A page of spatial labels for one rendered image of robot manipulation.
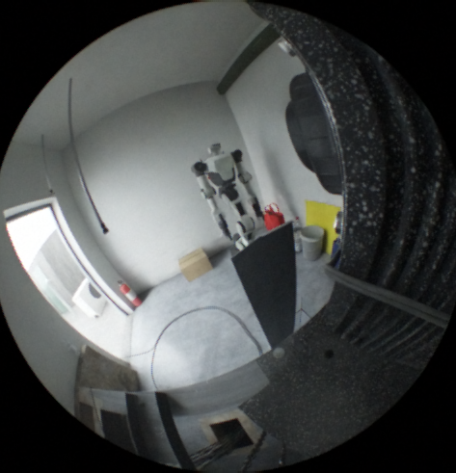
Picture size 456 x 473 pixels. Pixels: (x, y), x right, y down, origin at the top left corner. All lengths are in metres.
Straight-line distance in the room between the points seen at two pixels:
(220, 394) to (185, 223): 1.97
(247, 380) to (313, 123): 0.66
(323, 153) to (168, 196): 1.94
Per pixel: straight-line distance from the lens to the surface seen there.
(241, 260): 0.32
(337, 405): 0.36
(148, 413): 0.82
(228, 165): 1.37
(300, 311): 1.36
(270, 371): 0.56
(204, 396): 0.65
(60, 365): 1.57
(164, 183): 2.02
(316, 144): 0.18
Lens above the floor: 1.23
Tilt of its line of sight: 27 degrees down
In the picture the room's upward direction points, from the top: 22 degrees counter-clockwise
